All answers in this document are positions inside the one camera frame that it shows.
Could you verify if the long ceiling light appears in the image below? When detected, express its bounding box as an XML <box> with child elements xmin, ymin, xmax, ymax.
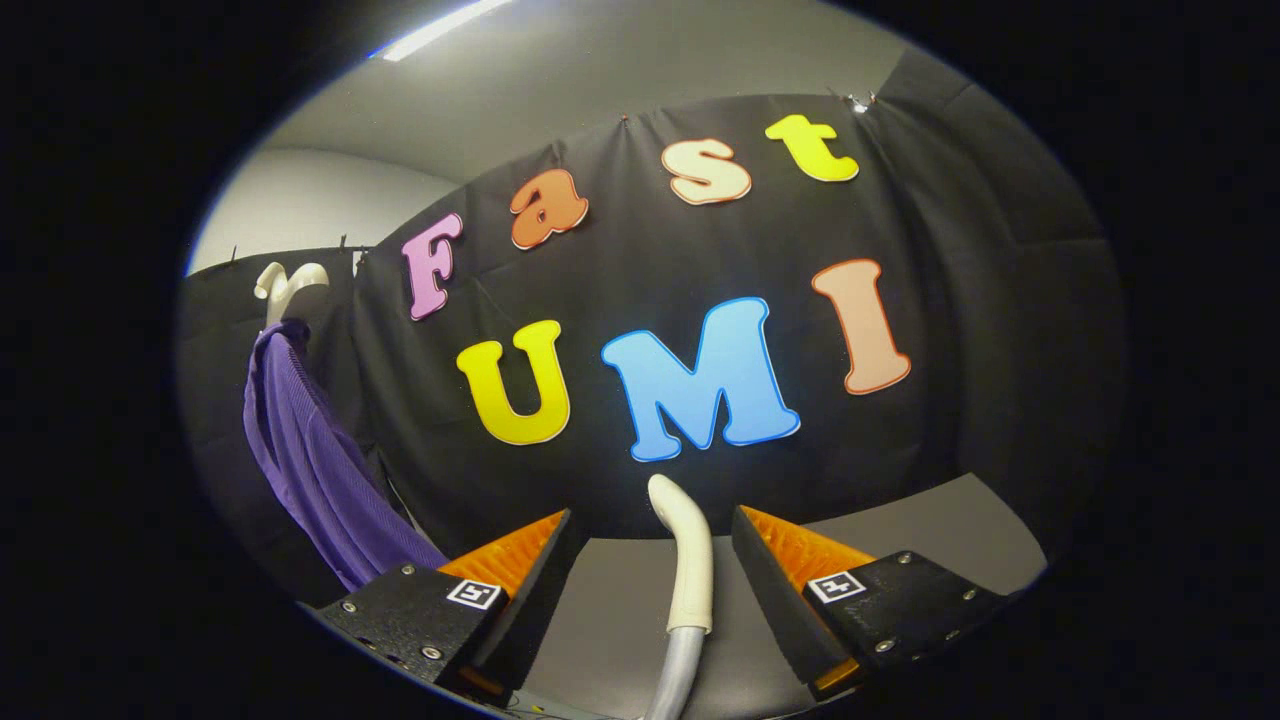
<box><xmin>380</xmin><ymin>0</ymin><xmax>511</xmax><ymax>63</ymax></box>

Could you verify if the grey cabinet with dark top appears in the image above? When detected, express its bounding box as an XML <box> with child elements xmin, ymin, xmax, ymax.
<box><xmin>520</xmin><ymin>472</ymin><xmax>1049</xmax><ymax>720</ymax></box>

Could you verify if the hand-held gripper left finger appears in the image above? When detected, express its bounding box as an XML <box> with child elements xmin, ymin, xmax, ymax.
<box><xmin>318</xmin><ymin>508</ymin><xmax>581</xmax><ymax>709</ymax></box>

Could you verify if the white garment steamer head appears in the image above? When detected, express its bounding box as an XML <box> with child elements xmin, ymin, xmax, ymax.
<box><xmin>647</xmin><ymin>473</ymin><xmax>715</xmax><ymax>636</ymax></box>

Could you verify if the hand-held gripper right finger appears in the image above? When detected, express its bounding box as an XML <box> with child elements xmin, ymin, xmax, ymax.
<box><xmin>731</xmin><ymin>504</ymin><xmax>1009</xmax><ymax>701</ymax></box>

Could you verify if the white clothes hanger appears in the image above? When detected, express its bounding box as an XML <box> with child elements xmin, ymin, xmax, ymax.
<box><xmin>254</xmin><ymin>261</ymin><xmax>331</xmax><ymax>331</ymax></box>

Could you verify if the purple corduroy jacket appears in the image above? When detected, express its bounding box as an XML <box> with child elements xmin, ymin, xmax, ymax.
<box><xmin>243</xmin><ymin>320</ymin><xmax>449</xmax><ymax>593</ymax></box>

